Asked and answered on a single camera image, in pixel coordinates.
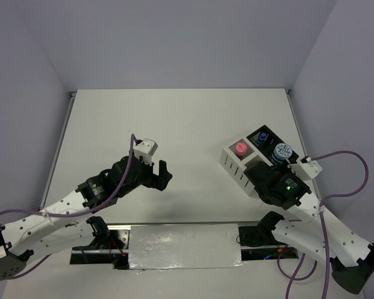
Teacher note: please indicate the silver taped panel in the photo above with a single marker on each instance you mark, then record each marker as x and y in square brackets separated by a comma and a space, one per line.
[168, 247]

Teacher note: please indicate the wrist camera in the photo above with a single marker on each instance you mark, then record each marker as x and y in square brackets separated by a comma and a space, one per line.
[144, 150]
[306, 170]

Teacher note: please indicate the black tray container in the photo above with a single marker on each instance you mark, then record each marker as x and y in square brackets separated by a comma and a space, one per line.
[267, 147]

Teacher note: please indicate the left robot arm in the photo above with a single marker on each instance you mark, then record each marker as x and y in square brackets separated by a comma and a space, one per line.
[72, 221]

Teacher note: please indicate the pink-capped pen tube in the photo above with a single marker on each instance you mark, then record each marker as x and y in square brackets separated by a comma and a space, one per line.
[240, 149]

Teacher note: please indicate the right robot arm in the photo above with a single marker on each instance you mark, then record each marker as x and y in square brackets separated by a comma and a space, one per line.
[321, 235]

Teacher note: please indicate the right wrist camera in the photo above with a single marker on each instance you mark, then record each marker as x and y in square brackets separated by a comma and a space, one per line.
[306, 170]

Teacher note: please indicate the small blue-capped bottle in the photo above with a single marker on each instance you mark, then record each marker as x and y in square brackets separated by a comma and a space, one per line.
[262, 137]

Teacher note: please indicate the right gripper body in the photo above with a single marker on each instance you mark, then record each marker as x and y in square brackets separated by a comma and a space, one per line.
[280, 170]

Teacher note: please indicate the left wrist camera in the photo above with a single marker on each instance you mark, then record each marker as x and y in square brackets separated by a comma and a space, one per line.
[144, 150]

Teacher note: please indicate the white compartment organizer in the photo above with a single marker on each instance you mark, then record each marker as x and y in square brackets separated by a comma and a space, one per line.
[235, 166]

